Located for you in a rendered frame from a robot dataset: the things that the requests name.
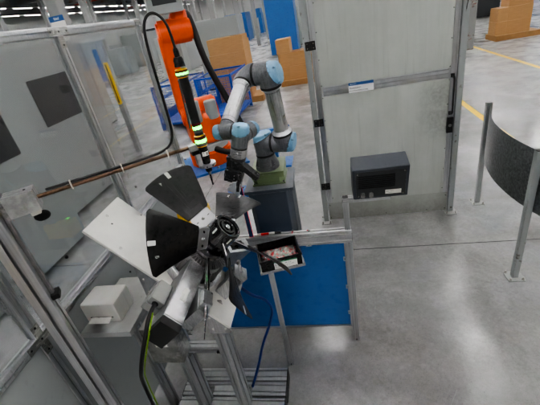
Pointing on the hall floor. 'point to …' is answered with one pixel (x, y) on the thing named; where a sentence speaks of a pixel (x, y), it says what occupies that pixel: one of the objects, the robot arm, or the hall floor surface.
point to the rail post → (352, 290)
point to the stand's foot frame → (218, 378)
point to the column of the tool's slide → (55, 319)
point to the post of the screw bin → (280, 317)
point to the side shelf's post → (159, 373)
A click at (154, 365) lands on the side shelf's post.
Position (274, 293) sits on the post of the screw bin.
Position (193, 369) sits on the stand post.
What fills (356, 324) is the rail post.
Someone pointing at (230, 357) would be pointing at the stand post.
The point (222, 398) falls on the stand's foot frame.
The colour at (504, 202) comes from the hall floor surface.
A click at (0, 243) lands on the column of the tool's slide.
